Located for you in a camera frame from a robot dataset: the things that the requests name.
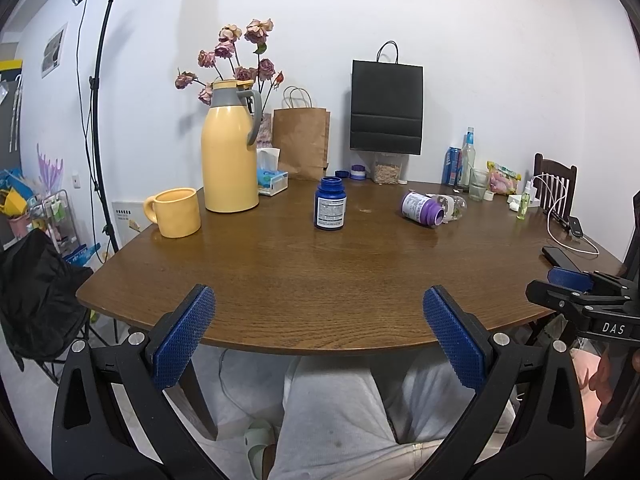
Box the purple supplement bottle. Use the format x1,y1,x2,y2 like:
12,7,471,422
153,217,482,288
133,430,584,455
400,192,444,228

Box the blue supplement bottle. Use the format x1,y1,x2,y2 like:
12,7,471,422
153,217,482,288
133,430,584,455
314,177,346,231

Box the right hand of person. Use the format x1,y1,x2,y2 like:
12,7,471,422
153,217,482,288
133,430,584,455
588,350,613,405

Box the black smartphone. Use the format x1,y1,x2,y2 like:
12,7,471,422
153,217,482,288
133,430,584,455
541,246,580,272

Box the green spray bottle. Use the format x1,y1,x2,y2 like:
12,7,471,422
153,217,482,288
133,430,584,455
516,180,533,220

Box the dark wooden chair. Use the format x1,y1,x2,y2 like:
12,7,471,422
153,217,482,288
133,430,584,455
534,153,577,220

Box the grey trousered legs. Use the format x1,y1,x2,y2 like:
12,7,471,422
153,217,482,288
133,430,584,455
269,346,516,480

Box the colourful snack packet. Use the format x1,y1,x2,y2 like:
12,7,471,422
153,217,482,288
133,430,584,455
486,160,522,195

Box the black bag on chair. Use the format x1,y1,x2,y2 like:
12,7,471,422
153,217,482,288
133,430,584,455
1,230,93,368

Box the clear drinking glass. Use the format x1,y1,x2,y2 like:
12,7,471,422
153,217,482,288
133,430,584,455
469,168,489,202

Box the clear plastic decorated bottle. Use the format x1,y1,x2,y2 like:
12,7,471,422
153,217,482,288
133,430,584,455
434,194,466,223

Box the green slipper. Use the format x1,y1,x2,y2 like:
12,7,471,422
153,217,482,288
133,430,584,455
243,419,277,480

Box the blue soda can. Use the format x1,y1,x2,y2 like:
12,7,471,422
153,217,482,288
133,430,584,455
442,146,461,186

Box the clear glass bottle blue cap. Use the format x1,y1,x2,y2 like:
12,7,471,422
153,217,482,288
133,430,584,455
458,127,475,191

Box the clear container with grains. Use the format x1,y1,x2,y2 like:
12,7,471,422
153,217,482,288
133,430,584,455
372,153,409,185

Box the white box on floor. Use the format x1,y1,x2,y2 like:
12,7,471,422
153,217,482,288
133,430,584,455
112,200,151,247

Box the purple white small jar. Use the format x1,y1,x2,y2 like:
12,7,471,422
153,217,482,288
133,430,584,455
349,165,367,181

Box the yellow ceramic mug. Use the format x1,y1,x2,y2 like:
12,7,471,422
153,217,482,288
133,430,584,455
143,188,202,240

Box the blue tissue box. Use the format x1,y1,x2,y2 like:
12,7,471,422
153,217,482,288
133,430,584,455
256,148,288,197

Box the black paper bag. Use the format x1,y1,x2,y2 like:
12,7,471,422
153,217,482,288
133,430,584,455
349,52,424,155

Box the yellow thermos jug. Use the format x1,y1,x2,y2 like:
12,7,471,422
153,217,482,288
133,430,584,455
201,79,262,214

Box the brown paper bag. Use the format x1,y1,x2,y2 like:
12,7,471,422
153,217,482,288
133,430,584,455
271,84,330,181

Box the pink knitted vase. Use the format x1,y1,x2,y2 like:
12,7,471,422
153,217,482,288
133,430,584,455
256,113,272,148

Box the black light stand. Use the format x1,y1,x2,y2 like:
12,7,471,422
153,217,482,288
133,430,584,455
74,0,120,262

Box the white charging cable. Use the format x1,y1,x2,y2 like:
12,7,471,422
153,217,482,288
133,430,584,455
529,173,600,259

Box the wire rack with clutter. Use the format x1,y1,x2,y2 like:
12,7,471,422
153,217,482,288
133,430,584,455
1,146,101,266

